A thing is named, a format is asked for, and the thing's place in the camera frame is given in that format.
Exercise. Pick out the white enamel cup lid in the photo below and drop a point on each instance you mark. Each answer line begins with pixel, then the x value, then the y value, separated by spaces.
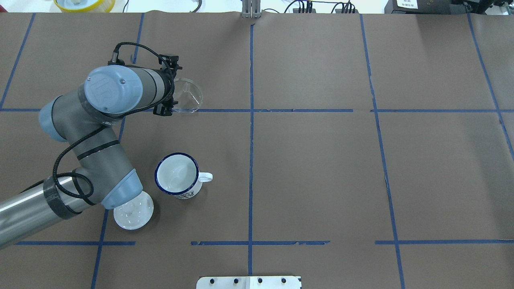
pixel 135 213

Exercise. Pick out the white camera pedestal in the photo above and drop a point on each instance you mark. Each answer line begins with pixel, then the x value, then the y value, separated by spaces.
pixel 250 282

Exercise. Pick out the black desktop computer box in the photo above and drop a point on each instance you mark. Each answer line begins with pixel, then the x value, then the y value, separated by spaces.
pixel 437 7

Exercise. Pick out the white enamel mug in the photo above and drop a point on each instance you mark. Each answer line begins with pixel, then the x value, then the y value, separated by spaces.
pixel 179 175

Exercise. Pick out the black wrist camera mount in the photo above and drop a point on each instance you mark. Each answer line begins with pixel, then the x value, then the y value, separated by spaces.
pixel 116 60

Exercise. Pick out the yellow rimmed bowl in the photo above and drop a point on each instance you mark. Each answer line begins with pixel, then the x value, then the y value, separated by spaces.
pixel 85 6

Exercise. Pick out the aluminium frame post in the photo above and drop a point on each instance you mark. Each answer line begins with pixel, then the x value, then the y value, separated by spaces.
pixel 251 9

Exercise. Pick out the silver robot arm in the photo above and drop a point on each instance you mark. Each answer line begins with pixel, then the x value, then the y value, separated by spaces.
pixel 84 118

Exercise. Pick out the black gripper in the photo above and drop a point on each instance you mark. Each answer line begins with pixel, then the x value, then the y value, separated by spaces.
pixel 166 86

